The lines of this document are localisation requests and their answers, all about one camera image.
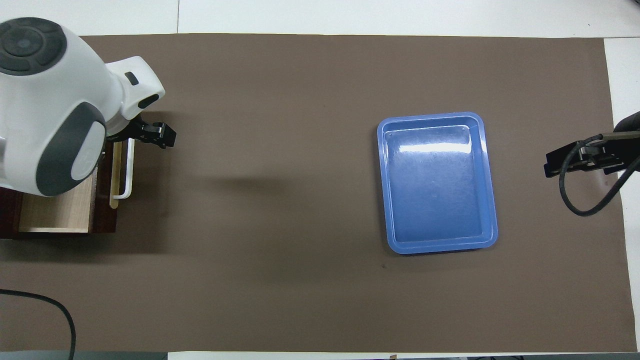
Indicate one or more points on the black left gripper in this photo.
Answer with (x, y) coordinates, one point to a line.
(131, 130)

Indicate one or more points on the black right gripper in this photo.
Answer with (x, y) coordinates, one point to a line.
(627, 140)

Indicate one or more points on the dark wooden drawer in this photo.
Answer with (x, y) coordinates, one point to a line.
(60, 212)

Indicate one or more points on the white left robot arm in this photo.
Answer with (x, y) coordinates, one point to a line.
(60, 110)

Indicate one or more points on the dark wooden drawer cabinet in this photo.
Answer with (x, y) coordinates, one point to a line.
(7, 215)

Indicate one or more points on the brown table mat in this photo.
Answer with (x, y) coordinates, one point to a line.
(300, 200)

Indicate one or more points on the blue plastic tray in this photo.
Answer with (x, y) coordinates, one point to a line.
(437, 185)

